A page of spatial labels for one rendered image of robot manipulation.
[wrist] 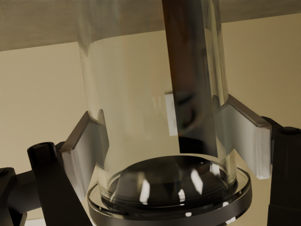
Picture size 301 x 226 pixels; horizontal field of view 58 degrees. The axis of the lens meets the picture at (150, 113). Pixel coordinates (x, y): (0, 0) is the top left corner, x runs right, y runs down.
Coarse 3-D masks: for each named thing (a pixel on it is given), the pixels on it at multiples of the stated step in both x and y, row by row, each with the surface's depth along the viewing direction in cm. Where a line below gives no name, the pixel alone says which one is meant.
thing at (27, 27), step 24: (0, 0) 38; (24, 0) 39; (48, 0) 40; (240, 0) 52; (264, 0) 55; (288, 0) 57; (0, 24) 48; (24, 24) 50; (48, 24) 52; (72, 24) 54; (0, 48) 66
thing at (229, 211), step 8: (248, 192) 16; (240, 200) 15; (248, 200) 15; (224, 208) 14; (232, 208) 14; (240, 208) 15; (96, 216) 15; (104, 216) 15; (192, 216) 13; (200, 216) 13; (208, 216) 14; (216, 216) 14; (224, 216) 14; (232, 216) 14; (104, 224) 15; (112, 224) 14; (120, 224) 14; (128, 224) 14; (136, 224) 14; (144, 224) 14; (152, 224) 13; (160, 224) 13; (168, 224) 13; (176, 224) 13; (184, 224) 13; (192, 224) 13; (200, 224) 13; (208, 224) 14; (216, 224) 14
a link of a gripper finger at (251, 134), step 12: (240, 108) 16; (240, 120) 16; (252, 120) 14; (264, 120) 14; (240, 132) 16; (252, 132) 14; (264, 132) 13; (240, 144) 16; (252, 144) 14; (264, 144) 13; (252, 156) 14; (264, 156) 13; (252, 168) 14; (264, 168) 14
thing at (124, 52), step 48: (96, 0) 14; (144, 0) 13; (192, 0) 14; (96, 48) 14; (144, 48) 13; (192, 48) 14; (96, 96) 15; (144, 96) 14; (192, 96) 14; (96, 144) 16; (144, 144) 14; (192, 144) 14; (96, 192) 17; (144, 192) 14; (192, 192) 14; (240, 192) 15
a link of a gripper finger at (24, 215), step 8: (0, 168) 12; (8, 168) 12; (0, 176) 12; (8, 176) 12; (16, 176) 12; (0, 184) 11; (8, 184) 11; (0, 192) 10; (8, 192) 11; (0, 200) 10; (0, 208) 10; (0, 216) 10; (8, 216) 10; (16, 216) 12; (24, 216) 12; (0, 224) 10; (8, 224) 10; (16, 224) 12; (24, 224) 12
